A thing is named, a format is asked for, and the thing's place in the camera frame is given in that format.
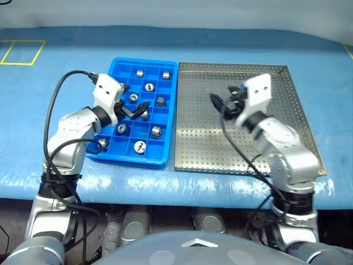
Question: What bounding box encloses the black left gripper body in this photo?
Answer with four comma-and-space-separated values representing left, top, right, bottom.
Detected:
113, 99, 125, 121

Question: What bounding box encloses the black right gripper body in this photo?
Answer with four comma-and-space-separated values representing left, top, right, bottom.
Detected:
224, 92, 249, 120

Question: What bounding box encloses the blue compartment tray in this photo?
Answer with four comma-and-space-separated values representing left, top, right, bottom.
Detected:
85, 57, 179, 169

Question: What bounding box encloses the perforated steel tray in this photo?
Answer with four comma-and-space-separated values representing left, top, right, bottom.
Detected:
174, 61, 328, 177

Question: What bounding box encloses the grey rounded shape under table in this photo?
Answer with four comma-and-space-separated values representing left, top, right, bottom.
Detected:
120, 205, 152, 245
192, 208, 227, 234

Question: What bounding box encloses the grey robot torso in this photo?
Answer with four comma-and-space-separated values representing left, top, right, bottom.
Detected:
99, 230, 309, 265

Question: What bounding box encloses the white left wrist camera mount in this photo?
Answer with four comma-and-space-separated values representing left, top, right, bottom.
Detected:
92, 73, 124, 126

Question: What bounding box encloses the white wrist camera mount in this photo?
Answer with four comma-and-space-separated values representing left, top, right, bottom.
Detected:
92, 73, 124, 126
236, 73, 274, 128

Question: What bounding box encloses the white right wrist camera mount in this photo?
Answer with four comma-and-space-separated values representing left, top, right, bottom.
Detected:
236, 73, 274, 128

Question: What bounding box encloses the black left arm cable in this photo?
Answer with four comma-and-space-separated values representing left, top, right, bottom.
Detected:
42, 70, 104, 263

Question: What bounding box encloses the thin black cable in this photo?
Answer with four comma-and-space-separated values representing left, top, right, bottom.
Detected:
0, 225, 10, 253

